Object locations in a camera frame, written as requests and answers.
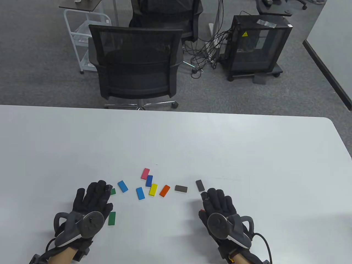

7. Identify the person's right forearm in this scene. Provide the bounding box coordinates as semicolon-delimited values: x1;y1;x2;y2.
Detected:
232;252;248;264

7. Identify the person's left hand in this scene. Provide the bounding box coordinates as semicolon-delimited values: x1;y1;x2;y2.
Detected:
73;180;114;260

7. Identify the tangle of black cables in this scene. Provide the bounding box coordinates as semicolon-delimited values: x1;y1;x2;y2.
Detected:
183;10;234;79

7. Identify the black mesh office chair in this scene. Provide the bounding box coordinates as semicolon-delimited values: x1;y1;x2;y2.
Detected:
88;24;184;111

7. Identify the person's right hand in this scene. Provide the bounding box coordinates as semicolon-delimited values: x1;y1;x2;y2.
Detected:
199;188;249;260

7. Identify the black glass computer case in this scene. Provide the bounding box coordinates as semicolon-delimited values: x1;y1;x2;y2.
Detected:
226;15;293;79

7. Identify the white rolling cart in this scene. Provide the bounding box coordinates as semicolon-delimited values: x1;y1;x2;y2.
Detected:
64;8;112;75

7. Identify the white desk leg panel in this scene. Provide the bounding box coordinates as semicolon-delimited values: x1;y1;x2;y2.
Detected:
212;0;224;53

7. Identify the black swivel chair base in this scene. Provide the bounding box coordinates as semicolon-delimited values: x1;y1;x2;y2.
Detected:
254;0;292;16

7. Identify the black chair leg with caster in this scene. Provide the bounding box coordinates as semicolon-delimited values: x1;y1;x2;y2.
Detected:
289;0;308;10

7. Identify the black glove cable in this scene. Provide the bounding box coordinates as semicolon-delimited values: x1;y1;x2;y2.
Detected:
44;237;59;255
252;233;273;264

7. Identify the person's left forearm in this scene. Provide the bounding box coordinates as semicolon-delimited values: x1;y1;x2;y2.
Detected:
47;247;79;264

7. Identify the clear plastic bag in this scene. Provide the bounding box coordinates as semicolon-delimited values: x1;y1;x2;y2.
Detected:
256;19;277;28

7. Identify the grey hand tracker controller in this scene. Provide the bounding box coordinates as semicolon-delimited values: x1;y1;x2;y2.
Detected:
54;210;105;247
207;212;255;249

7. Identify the black padded office chair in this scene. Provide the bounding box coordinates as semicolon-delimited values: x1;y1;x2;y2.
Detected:
129;0;204;43

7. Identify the brown side table top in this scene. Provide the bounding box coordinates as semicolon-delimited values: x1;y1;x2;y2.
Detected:
59;0;103;13

